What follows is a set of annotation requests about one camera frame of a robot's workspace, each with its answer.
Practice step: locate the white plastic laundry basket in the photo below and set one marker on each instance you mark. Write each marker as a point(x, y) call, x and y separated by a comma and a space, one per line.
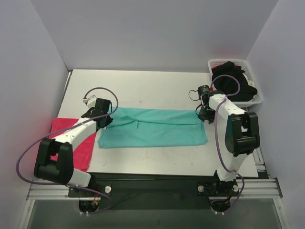
point(258, 98)

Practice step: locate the black t shirt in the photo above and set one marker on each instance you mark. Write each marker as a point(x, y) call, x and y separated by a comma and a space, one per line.
point(228, 85)

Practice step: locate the aluminium front rail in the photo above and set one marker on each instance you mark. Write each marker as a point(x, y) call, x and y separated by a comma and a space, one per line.
point(253, 188)

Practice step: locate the teal t shirt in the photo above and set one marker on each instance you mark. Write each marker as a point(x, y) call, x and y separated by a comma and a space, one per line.
point(138, 127)

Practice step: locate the aluminium rail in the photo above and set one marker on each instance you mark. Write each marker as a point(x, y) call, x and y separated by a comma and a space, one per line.
point(253, 188)
point(254, 166)
point(67, 83)

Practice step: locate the aluminium right side rail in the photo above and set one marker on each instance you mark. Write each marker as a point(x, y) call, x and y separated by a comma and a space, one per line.
point(254, 166)

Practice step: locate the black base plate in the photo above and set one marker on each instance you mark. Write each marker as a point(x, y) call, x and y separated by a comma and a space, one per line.
point(156, 192)

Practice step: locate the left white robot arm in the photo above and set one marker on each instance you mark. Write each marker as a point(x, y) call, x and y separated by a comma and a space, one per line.
point(54, 160)

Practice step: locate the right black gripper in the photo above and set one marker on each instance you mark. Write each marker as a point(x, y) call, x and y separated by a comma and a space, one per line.
point(205, 114)

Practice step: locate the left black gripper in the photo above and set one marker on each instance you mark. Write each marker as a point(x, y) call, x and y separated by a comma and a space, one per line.
point(106, 121)

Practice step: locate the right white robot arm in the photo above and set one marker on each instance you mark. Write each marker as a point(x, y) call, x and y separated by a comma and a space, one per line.
point(242, 130)

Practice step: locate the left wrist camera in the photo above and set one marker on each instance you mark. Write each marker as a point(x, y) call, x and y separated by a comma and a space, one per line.
point(90, 102)

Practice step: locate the aluminium left side rail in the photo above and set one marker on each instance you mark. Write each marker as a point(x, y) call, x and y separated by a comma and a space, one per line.
point(67, 83)

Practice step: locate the white garment in basket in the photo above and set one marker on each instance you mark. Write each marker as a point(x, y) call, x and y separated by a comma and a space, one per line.
point(249, 81)

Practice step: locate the folded pink t shirt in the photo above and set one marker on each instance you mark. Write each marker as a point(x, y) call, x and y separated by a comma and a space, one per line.
point(80, 135)

